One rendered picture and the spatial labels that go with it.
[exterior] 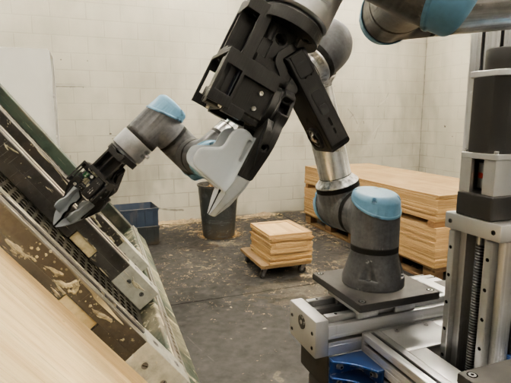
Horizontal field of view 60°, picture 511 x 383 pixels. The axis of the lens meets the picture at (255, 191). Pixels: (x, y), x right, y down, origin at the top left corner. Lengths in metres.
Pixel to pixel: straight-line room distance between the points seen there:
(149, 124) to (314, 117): 0.55
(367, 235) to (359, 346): 0.26
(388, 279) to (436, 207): 2.98
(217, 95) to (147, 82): 5.64
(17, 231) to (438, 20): 0.69
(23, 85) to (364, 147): 4.91
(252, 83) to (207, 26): 5.88
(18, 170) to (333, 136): 0.96
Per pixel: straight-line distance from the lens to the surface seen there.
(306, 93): 0.46
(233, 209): 5.26
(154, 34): 6.14
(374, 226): 1.07
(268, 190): 6.57
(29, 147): 1.55
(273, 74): 0.43
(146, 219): 5.12
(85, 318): 0.88
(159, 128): 0.96
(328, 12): 0.47
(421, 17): 0.51
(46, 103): 4.60
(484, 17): 0.65
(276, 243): 3.97
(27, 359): 0.65
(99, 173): 0.95
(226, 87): 0.43
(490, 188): 0.93
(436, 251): 4.13
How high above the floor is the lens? 1.45
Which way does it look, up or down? 10 degrees down
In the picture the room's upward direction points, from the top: straight up
